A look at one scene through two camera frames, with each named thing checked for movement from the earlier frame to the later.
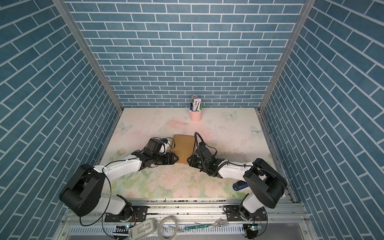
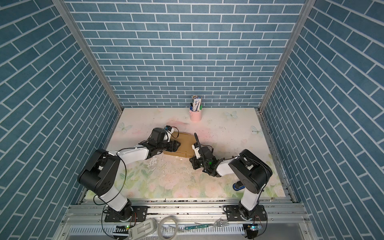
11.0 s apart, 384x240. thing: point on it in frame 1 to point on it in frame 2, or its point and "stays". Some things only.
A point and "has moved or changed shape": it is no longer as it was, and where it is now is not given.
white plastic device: x=146 y=228 stays
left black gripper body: x=165 y=159 to x=169 y=146
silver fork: x=219 y=223 stays
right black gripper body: x=196 y=162 stays
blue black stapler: x=240 y=184 stays
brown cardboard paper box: x=183 y=148 has moved or changed shape
